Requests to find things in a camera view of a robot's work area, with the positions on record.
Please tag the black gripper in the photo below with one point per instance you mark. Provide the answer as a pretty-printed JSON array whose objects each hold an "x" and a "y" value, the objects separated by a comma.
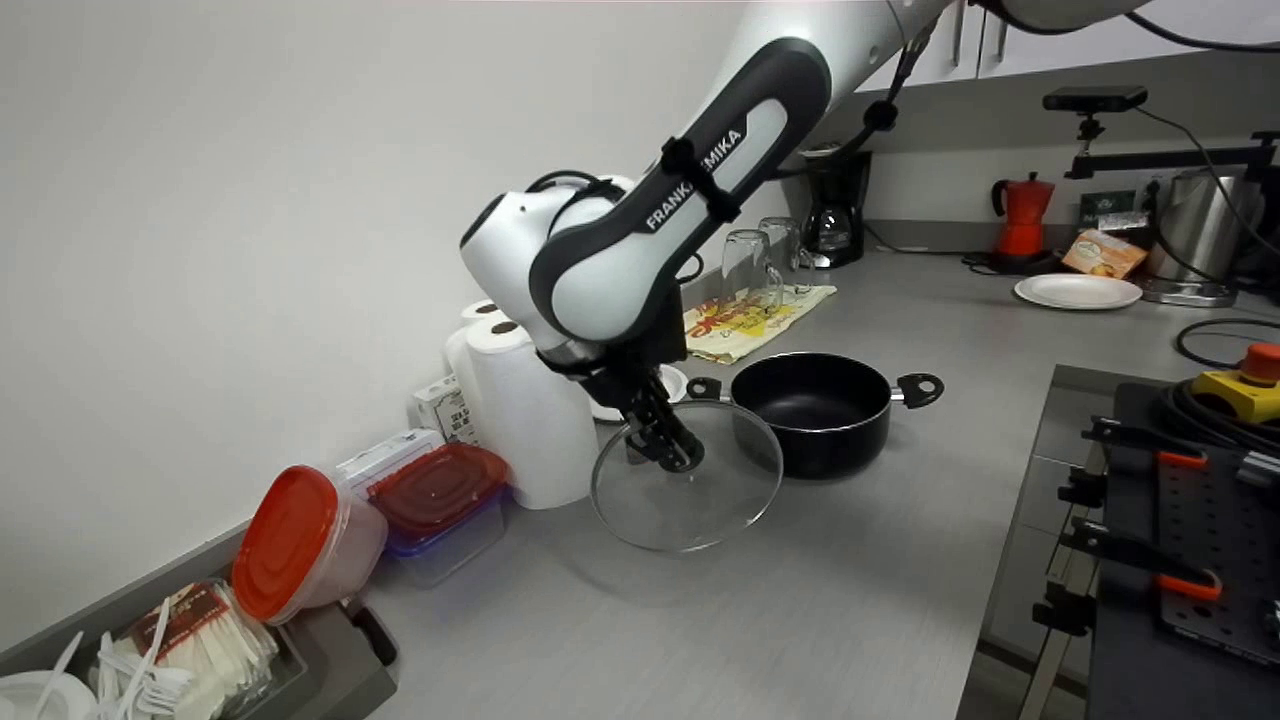
[{"x": 626, "y": 373}]

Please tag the glass pot lid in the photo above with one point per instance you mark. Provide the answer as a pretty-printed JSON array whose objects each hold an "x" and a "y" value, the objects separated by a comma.
[{"x": 702, "y": 505}]

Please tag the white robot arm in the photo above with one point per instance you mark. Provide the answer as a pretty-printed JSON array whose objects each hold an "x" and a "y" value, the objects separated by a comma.
[{"x": 593, "y": 277}]

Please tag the black cooking pot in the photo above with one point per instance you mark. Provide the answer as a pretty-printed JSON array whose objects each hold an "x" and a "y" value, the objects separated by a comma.
[{"x": 826, "y": 408}]

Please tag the red lid food container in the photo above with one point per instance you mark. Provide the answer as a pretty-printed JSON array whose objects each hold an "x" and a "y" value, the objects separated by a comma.
[{"x": 441, "y": 515}]

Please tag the tub with orange lid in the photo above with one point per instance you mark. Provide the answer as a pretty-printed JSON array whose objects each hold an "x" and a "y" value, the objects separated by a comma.
[{"x": 304, "y": 547}]

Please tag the red moka pot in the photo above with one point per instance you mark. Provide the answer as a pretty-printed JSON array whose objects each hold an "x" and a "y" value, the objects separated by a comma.
[{"x": 1022, "y": 211}]

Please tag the white round saucer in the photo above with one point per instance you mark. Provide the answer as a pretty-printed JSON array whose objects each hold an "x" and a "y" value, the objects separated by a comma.
[{"x": 673, "y": 384}]

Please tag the front paper towel roll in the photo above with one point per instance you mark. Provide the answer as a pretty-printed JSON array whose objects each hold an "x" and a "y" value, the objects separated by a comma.
[{"x": 538, "y": 426}]

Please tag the paper towel roll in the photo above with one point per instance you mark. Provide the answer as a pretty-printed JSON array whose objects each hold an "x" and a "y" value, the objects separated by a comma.
[
  {"x": 477, "y": 343},
  {"x": 538, "y": 426}
]

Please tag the upside down drinking glass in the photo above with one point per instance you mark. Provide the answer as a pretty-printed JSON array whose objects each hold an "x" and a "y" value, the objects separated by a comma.
[{"x": 747, "y": 259}]

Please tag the rear paper towel roll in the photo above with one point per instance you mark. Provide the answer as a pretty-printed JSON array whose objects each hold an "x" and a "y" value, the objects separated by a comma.
[{"x": 477, "y": 343}]

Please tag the black coffee maker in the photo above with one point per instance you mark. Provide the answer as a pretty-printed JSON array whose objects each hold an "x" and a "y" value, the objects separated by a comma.
[{"x": 837, "y": 189}]

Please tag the white plate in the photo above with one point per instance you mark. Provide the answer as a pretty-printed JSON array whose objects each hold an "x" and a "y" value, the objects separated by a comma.
[{"x": 1077, "y": 294}]

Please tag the black orange clamp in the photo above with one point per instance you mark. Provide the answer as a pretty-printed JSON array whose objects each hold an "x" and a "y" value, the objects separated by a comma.
[{"x": 1165, "y": 578}]

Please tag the orange snack packet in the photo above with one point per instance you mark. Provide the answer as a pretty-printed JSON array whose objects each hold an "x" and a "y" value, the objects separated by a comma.
[{"x": 1101, "y": 253}]

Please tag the white upper cabinet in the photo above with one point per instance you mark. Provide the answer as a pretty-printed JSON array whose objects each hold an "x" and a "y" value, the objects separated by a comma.
[{"x": 978, "y": 46}]

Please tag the grey cutlery tray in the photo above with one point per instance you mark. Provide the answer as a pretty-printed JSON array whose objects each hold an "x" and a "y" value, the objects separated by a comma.
[{"x": 193, "y": 653}]

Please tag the steel electric kettle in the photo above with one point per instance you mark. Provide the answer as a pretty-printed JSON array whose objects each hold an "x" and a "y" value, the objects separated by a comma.
[{"x": 1197, "y": 230}]

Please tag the yellow emergency stop button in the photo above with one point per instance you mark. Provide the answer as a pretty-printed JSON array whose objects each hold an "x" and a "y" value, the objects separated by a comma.
[{"x": 1249, "y": 389}]

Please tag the white wall power strip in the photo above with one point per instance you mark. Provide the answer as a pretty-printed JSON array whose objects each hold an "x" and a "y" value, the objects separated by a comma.
[{"x": 434, "y": 417}]

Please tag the black camera on mount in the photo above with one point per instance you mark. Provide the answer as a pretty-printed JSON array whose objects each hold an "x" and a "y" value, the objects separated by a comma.
[{"x": 1094, "y": 100}]

